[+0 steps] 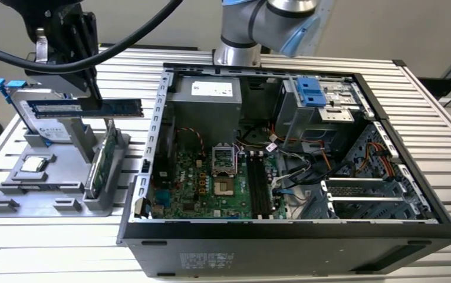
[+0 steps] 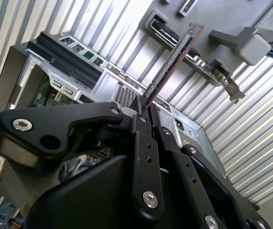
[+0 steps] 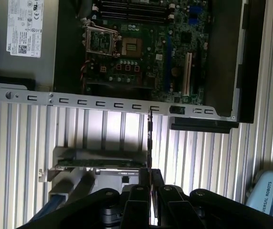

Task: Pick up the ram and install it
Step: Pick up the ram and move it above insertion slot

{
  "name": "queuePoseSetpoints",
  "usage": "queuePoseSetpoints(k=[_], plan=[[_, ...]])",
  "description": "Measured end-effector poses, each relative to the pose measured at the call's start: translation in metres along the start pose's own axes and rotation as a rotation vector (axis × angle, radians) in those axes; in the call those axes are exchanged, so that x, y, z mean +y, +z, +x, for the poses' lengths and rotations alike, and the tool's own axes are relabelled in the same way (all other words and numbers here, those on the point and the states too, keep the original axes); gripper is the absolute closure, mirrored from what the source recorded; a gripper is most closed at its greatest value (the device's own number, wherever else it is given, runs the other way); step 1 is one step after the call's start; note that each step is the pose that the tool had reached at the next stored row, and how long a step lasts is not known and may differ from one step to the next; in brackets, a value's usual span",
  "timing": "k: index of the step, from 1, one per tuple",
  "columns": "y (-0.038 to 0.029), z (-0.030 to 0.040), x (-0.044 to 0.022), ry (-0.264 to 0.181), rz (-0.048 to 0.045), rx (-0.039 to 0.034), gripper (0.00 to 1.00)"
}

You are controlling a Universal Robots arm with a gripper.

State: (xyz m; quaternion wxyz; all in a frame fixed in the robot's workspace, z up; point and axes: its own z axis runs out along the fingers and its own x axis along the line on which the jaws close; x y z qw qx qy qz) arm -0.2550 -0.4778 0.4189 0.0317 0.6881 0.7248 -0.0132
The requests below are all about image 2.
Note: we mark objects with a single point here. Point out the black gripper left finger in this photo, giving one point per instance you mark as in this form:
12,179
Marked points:
55,117

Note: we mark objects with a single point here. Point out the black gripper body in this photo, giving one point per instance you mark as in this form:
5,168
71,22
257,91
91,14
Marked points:
91,202

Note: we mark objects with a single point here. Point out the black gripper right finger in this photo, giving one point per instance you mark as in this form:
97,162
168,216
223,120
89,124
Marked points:
186,171

